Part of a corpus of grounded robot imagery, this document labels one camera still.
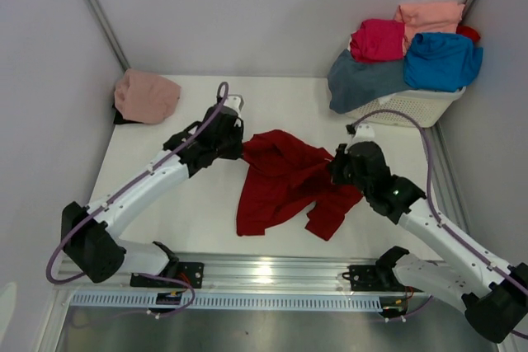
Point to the white garment in basket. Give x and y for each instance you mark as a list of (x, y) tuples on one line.
[(385, 99)]

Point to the magenta t-shirt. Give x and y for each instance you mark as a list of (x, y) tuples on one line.
[(378, 40)]

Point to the salmon pink t-shirt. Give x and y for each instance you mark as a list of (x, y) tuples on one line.
[(428, 17)]

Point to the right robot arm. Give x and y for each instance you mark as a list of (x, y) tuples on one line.
[(488, 290)]

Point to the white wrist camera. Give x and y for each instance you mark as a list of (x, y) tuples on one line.
[(361, 132), (235, 103)]

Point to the bright red t-shirt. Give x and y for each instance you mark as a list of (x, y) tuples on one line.
[(468, 32)]

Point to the folded pink t-shirt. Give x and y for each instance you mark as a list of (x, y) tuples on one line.
[(146, 98)]

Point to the white slotted cable duct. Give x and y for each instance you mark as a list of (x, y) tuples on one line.
[(230, 301)]

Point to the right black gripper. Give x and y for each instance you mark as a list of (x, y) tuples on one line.
[(336, 166)]

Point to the dark red t-shirt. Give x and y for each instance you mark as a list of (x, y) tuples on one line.
[(284, 176)]

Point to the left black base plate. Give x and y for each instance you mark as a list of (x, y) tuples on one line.
[(191, 273)]

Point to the left corner aluminium profile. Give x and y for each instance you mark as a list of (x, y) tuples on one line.
[(100, 17)]

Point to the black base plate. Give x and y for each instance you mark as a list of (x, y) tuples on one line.
[(373, 278), (191, 273)]

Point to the white laundry basket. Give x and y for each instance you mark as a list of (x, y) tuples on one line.
[(425, 107)]

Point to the slate blue t-shirt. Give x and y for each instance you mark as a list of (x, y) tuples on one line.
[(354, 84)]

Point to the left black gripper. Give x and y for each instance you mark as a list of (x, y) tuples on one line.
[(238, 131)]

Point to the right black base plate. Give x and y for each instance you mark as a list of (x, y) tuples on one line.
[(373, 278)]

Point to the aluminium mounting rail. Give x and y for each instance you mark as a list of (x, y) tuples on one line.
[(222, 273)]

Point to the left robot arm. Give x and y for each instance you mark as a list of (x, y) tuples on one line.
[(92, 232)]

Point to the folded black t-shirt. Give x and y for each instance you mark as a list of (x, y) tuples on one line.
[(119, 119)]

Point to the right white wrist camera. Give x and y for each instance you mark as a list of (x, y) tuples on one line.
[(361, 132)]

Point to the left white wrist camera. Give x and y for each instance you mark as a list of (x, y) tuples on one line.
[(235, 103)]

